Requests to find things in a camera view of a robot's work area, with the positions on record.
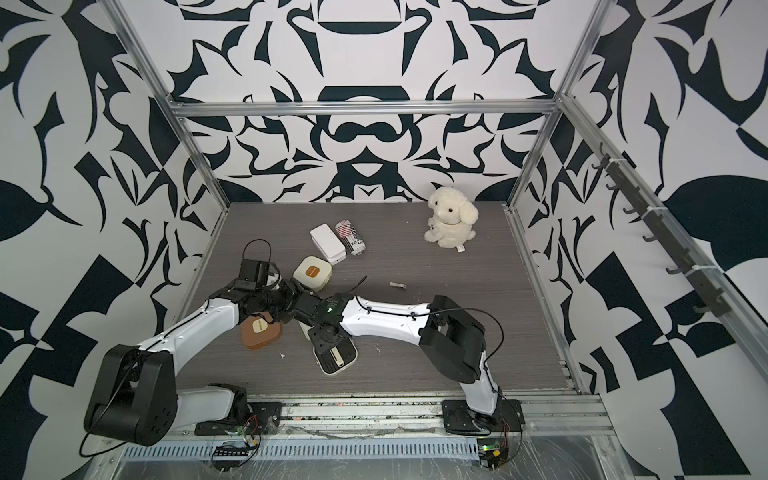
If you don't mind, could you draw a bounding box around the brown nail clipper case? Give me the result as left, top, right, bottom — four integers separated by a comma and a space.
240, 317, 282, 350

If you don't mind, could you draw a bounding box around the aluminium front rail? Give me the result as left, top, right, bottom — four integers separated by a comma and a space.
98, 392, 619, 445

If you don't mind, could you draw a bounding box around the electronics board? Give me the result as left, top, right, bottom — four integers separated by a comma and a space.
477, 437, 509, 471
210, 444, 253, 471

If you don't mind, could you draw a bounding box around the right electronics board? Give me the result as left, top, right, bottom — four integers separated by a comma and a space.
477, 437, 509, 471

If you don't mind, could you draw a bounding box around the wall hook rack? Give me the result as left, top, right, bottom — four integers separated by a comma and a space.
594, 145, 733, 317

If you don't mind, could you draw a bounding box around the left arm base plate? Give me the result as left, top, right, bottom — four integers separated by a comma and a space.
194, 401, 284, 437

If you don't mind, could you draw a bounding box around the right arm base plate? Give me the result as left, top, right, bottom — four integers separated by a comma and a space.
441, 398, 526, 436

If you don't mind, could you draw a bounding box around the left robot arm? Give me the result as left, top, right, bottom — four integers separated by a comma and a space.
83, 260, 308, 446

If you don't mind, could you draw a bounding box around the flag pattern can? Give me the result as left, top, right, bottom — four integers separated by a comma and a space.
334, 219, 367, 256

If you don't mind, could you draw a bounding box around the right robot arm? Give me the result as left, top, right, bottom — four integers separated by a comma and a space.
291, 294, 500, 417

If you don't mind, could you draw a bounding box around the cream nail clipper case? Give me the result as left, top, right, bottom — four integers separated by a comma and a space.
292, 256, 333, 293

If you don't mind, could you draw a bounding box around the white rectangular box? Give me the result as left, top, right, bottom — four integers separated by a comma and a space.
310, 224, 347, 265

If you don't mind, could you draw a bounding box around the white plush dog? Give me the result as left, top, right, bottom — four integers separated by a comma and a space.
424, 187, 479, 252

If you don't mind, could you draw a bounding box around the left electronics board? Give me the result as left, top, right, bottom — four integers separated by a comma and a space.
210, 444, 253, 471

